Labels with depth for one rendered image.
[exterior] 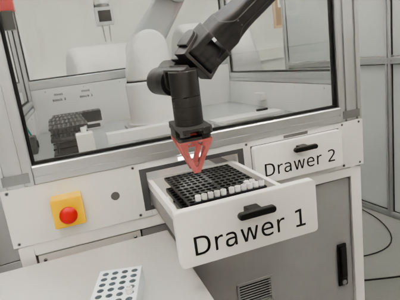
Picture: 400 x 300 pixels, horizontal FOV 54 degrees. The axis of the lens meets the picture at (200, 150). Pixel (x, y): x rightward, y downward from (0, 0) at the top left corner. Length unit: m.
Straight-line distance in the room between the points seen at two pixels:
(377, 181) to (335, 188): 1.64
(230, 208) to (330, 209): 0.63
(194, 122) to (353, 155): 0.67
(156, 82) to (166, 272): 0.39
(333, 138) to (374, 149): 1.68
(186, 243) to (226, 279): 0.51
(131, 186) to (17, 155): 0.28
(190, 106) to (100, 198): 0.39
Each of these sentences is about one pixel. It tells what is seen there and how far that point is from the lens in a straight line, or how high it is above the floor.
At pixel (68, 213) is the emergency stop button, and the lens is 0.95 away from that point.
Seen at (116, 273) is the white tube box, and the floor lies 0.79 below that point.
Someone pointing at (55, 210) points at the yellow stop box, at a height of 0.89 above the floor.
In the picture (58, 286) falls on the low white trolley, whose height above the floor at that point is 0.76.
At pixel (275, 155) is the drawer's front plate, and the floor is 0.90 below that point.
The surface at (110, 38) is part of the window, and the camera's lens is 1.00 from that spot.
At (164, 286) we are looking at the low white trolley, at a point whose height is 0.76.
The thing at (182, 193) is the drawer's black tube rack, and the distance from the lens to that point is 0.89.
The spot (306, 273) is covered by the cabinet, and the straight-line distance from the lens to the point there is 1.36.
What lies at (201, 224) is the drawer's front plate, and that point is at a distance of 0.72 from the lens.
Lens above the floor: 1.19
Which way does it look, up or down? 13 degrees down
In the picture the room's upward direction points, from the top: 7 degrees counter-clockwise
